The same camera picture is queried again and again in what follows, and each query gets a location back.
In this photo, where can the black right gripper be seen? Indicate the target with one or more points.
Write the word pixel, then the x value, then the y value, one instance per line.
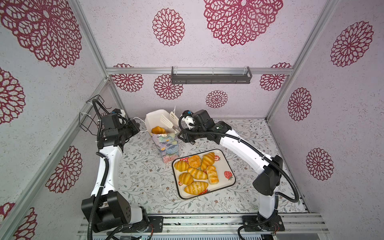
pixel 186 133

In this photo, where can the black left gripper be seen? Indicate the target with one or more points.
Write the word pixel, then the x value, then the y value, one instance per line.
pixel 135 126

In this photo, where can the cream slotted tongs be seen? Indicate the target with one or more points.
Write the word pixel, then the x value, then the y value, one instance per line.
pixel 169 124

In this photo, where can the long braided bread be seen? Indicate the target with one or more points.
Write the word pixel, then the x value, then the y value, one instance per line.
pixel 158 130

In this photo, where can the floral paper bag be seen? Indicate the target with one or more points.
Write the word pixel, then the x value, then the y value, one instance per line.
pixel 167 144

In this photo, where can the small striped bread roll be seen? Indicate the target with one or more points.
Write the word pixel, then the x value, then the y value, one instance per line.
pixel 212 175

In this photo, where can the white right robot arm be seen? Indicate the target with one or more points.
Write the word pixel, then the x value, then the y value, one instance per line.
pixel 272 181

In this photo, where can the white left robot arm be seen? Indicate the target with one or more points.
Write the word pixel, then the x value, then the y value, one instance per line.
pixel 106 209

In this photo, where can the orange croissant bread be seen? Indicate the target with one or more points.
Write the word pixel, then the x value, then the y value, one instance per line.
pixel 195 161

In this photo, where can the striped croissant upper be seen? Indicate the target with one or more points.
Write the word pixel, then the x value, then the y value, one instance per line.
pixel 207 160

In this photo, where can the round yellow bun upper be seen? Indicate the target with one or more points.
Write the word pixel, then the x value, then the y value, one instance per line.
pixel 181 166

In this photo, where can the round yellow bun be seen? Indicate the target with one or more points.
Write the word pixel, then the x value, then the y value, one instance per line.
pixel 185 179
pixel 181 166

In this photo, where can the striped roll middle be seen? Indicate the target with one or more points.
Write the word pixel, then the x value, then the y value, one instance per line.
pixel 197 174

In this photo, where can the round yellow bun lower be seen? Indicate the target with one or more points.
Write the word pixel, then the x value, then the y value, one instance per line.
pixel 185 179

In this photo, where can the large oval striped loaf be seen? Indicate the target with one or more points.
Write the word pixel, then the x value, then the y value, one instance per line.
pixel 196 188

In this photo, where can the black wire basket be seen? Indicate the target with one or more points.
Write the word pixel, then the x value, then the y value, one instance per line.
pixel 88 121

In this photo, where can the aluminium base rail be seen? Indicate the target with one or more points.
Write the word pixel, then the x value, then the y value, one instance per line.
pixel 232 227

